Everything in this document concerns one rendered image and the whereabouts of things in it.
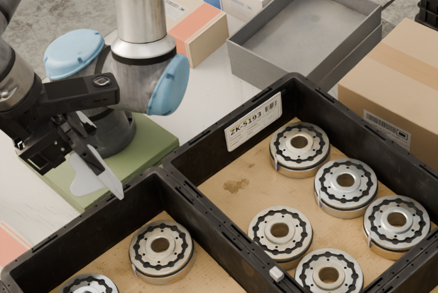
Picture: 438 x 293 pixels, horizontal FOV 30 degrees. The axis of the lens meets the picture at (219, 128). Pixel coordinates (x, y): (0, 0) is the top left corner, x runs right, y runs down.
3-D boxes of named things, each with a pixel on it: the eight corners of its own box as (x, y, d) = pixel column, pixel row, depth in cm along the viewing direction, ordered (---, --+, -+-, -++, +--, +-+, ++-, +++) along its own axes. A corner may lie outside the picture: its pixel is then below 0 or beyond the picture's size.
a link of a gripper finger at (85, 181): (95, 217, 113) (54, 165, 112) (129, 193, 113) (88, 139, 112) (92, 223, 110) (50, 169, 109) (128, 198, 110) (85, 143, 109)
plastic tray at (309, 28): (304, 97, 162) (302, 79, 158) (227, 56, 172) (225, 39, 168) (381, 22, 174) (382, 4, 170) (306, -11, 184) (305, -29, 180)
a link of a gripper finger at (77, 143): (98, 172, 113) (59, 122, 111) (108, 165, 112) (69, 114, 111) (94, 180, 108) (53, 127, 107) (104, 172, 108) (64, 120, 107)
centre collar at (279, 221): (257, 229, 129) (257, 226, 129) (283, 213, 130) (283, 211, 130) (276, 251, 126) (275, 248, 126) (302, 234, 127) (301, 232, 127)
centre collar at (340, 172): (324, 180, 134) (324, 178, 134) (348, 165, 136) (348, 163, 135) (343, 199, 131) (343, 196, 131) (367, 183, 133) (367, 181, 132)
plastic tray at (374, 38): (304, 114, 166) (304, 97, 162) (231, 73, 176) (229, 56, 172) (381, 40, 177) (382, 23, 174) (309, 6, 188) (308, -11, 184)
